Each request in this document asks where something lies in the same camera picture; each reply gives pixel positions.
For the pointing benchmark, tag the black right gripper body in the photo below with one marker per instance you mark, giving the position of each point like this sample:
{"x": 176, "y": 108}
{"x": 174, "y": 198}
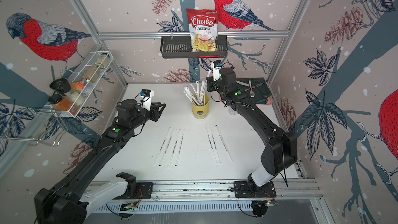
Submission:
{"x": 211, "y": 85}

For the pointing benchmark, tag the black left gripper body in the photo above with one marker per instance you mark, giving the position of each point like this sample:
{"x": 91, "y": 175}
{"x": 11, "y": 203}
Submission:
{"x": 154, "y": 114}

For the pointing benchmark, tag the straw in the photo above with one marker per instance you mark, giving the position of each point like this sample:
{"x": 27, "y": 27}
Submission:
{"x": 211, "y": 146}
{"x": 215, "y": 146}
{"x": 224, "y": 143}
{"x": 174, "y": 148}
{"x": 160, "y": 150}
{"x": 180, "y": 147}
{"x": 167, "y": 146}

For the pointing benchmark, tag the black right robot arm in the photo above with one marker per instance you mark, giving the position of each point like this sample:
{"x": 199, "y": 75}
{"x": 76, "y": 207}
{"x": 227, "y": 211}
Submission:
{"x": 280, "y": 150}

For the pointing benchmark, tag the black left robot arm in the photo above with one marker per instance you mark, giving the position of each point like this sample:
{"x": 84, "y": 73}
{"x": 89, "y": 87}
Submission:
{"x": 63, "y": 204}

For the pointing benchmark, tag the bundle wrapped straws in cup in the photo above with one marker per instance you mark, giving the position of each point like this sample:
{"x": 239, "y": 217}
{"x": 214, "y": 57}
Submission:
{"x": 197, "y": 94}

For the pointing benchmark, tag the yellow straw cup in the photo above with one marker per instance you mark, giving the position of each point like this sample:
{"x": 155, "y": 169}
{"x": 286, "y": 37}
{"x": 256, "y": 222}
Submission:
{"x": 201, "y": 112}

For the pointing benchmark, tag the metal spoon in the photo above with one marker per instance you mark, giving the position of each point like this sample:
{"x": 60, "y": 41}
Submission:
{"x": 251, "y": 93}

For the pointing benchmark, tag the green mat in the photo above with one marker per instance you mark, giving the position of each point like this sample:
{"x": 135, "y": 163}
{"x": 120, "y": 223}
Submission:
{"x": 260, "y": 92}

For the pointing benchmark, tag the wooden spoon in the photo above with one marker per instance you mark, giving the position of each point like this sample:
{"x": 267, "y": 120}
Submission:
{"x": 253, "y": 87}

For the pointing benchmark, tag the pink tray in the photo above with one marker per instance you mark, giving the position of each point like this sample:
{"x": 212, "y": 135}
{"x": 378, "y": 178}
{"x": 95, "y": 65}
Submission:
{"x": 267, "y": 100}

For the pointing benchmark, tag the Chuba cassava chips bag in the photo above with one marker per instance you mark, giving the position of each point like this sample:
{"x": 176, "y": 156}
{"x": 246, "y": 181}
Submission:
{"x": 203, "y": 27}

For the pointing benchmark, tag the black lid spice jar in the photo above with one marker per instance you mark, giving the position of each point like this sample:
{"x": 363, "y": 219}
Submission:
{"x": 61, "y": 86}

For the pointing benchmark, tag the orange spice jar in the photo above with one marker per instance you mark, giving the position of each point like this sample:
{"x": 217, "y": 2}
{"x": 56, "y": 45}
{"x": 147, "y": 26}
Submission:
{"x": 62, "y": 104}

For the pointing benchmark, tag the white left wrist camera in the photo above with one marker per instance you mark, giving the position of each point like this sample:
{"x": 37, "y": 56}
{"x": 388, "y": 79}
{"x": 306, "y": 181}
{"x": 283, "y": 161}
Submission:
{"x": 146, "y": 96}

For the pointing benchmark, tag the white handle knife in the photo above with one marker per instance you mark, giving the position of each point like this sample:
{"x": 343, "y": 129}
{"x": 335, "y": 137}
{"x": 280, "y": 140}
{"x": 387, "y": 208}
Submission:
{"x": 242, "y": 83}

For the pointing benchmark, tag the black wall basket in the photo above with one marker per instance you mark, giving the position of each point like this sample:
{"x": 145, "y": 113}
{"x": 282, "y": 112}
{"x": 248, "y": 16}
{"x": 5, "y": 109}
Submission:
{"x": 179, "y": 47}

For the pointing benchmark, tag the white wire spice rack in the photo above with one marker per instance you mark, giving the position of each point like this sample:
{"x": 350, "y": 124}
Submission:
{"x": 83, "y": 82}

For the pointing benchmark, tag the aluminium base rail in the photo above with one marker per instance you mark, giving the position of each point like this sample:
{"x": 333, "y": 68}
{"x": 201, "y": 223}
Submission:
{"x": 178, "y": 196}

